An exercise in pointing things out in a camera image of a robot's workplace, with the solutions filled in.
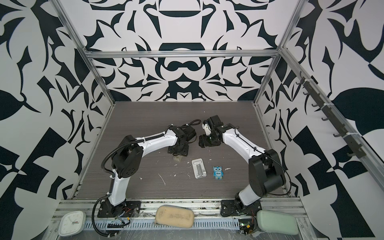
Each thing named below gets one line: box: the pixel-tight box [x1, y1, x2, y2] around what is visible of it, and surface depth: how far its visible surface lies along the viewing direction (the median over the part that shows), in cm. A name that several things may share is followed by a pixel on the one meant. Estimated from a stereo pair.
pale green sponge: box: [256, 210, 299, 235], surface depth 70 cm
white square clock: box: [58, 210, 86, 237], surface depth 70 cm
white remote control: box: [173, 155, 184, 163], surface depth 91 cm
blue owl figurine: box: [213, 166, 224, 180], surface depth 86 cm
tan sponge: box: [154, 205, 195, 229], surface depth 70 cm
